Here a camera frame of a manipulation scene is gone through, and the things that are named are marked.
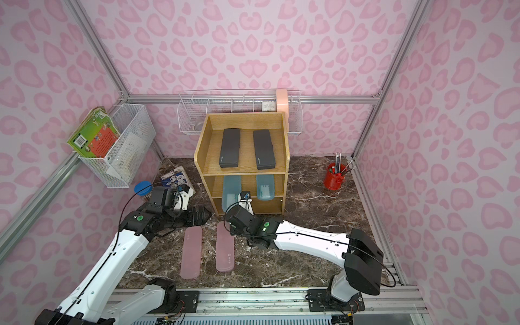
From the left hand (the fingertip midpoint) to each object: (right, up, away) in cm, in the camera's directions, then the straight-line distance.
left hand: (202, 212), depth 77 cm
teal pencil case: (+10, +8, +7) cm, 15 cm away
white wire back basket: (-10, +47, +19) cm, 51 cm away
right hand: (+12, -3, 0) cm, 12 cm away
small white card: (+25, +45, +15) cm, 54 cm away
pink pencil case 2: (+7, -17, +9) cm, 20 cm away
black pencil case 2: (+24, +23, 0) cm, 33 cm away
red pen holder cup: (+58, +11, +27) cm, 65 cm away
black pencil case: (+10, +24, +2) cm, 27 cm away
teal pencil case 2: (+24, +9, +7) cm, 27 cm away
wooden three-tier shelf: (+16, +23, +2) cm, 28 cm away
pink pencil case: (-6, -20, +6) cm, 22 cm away
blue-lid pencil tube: (-27, +9, +9) cm, 30 cm away
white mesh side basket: (-33, +22, +6) cm, 40 cm away
